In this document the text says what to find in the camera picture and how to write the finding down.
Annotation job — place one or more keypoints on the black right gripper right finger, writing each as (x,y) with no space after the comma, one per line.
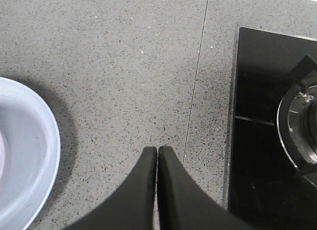
(183,205)

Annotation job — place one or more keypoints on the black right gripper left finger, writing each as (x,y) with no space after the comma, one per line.
(131,206)

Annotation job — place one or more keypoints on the light blue round plate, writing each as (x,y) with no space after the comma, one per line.
(29,154)

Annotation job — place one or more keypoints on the black glass gas stove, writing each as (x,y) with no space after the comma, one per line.
(273,166)

